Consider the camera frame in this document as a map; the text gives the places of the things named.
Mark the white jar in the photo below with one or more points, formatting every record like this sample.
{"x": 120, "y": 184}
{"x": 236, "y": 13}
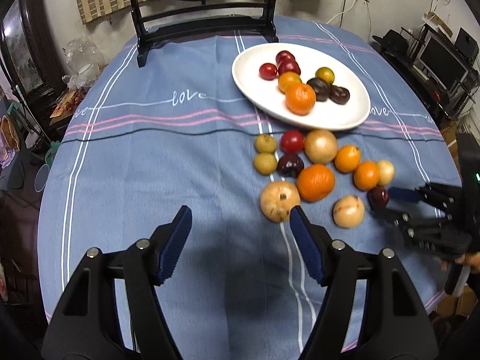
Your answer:
{"x": 88, "y": 71}

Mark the red cherry tomato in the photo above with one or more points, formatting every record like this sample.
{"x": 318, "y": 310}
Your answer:
{"x": 284, "y": 56}
{"x": 267, "y": 71}
{"x": 292, "y": 141}

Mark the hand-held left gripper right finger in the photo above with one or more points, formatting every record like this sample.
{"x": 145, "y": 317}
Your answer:
{"x": 305, "y": 245}

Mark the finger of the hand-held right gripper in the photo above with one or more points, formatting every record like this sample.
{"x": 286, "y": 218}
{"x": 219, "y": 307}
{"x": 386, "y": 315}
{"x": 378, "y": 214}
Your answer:
{"x": 412, "y": 228}
{"x": 403, "y": 194}

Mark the white round plate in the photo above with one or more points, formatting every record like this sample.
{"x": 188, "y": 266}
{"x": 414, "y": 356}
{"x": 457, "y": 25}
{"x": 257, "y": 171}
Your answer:
{"x": 337, "y": 116}

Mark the dark red plum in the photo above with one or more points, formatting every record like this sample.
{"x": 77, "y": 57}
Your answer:
{"x": 289, "y": 69}

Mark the black hat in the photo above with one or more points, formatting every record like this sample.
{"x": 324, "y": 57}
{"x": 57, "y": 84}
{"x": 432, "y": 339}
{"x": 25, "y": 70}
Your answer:
{"x": 393, "y": 41}

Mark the green plastic dustpan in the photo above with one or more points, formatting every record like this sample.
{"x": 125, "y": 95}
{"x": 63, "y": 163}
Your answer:
{"x": 53, "y": 153}

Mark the clear plastic bag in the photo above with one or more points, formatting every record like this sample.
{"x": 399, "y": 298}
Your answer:
{"x": 80, "y": 50}

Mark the computer monitor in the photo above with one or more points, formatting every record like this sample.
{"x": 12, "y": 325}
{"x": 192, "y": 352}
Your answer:
{"x": 442, "y": 62}

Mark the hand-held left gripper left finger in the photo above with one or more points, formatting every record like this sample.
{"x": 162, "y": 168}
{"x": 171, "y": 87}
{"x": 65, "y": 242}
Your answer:
{"x": 174, "y": 243}

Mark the dark purple plum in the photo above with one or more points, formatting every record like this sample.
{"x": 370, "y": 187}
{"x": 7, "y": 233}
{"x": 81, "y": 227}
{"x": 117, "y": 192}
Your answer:
{"x": 339, "y": 95}
{"x": 378, "y": 197}
{"x": 290, "y": 165}
{"x": 318, "y": 89}

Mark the small pale yellow plum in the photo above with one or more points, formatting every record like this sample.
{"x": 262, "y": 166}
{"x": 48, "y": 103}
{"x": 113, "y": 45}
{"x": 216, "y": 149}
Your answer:
{"x": 386, "y": 172}

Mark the orange tangerine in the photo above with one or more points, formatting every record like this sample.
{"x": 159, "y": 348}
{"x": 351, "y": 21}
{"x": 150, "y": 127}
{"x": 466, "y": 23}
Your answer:
{"x": 300, "y": 98}
{"x": 315, "y": 182}

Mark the blue striped tablecloth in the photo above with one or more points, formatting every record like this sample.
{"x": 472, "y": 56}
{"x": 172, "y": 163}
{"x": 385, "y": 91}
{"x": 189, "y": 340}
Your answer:
{"x": 150, "y": 165}

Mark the round goldfish screen black stand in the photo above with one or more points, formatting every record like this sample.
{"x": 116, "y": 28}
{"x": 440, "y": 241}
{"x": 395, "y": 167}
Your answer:
{"x": 137, "y": 26}

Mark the flat tan box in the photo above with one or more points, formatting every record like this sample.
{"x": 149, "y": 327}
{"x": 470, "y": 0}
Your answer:
{"x": 437, "y": 22}

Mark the pink patterned bag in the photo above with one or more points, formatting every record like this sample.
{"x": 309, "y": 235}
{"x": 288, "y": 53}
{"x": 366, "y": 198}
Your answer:
{"x": 8, "y": 140}

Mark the person's right hand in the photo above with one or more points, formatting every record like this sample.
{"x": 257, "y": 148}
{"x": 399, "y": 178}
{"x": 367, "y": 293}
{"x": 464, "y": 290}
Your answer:
{"x": 471, "y": 261}

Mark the tray of red pieces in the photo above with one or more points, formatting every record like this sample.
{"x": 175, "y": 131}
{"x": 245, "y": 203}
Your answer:
{"x": 67, "y": 103}

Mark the green-yellow tangerine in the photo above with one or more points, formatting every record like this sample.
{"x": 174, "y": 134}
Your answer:
{"x": 324, "y": 75}

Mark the black computer desk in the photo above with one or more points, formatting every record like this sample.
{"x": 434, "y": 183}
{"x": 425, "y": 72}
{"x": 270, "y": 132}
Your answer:
{"x": 405, "y": 71}

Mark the black speaker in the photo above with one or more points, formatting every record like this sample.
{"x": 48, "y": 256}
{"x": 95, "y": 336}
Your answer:
{"x": 467, "y": 43}

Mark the dark wooden cabinet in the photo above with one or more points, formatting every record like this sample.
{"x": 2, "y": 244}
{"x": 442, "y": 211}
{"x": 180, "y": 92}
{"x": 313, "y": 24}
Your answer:
{"x": 22, "y": 45}

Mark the small orange kumquat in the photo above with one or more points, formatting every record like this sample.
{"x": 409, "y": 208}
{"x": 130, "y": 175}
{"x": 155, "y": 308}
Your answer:
{"x": 347, "y": 158}
{"x": 366, "y": 175}
{"x": 288, "y": 80}

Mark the tan round pear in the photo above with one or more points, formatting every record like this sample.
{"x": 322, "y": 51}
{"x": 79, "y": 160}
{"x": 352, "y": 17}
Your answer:
{"x": 320, "y": 146}
{"x": 348, "y": 211}

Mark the tan pear with stem hole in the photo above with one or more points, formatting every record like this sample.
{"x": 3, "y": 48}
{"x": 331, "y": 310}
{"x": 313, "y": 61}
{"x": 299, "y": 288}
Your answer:
{"x": 277, "y": 199}

